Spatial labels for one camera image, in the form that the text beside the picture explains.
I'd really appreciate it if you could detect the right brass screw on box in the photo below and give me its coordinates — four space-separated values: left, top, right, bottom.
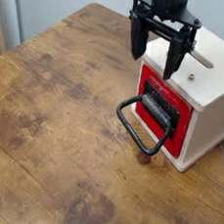
188 73 195 80

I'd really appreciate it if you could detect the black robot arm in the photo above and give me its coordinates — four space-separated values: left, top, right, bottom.
129 0 202 80

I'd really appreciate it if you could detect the red drawer front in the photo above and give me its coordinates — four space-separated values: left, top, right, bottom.
138 64 193 157

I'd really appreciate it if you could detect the black metal drawer handle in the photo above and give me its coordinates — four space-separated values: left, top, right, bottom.
112 90 183 159

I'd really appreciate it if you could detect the white wooden box cabinet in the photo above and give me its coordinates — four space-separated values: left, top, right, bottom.
139 28 224 172

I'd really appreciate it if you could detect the grey vertical wall pipe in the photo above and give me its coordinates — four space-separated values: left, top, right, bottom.
15 0 24 44

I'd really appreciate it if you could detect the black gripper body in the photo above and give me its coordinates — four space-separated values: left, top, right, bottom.
129 0 202 42

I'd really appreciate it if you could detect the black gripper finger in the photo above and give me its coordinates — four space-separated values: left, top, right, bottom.
163 29 197 80
130 14 149 61

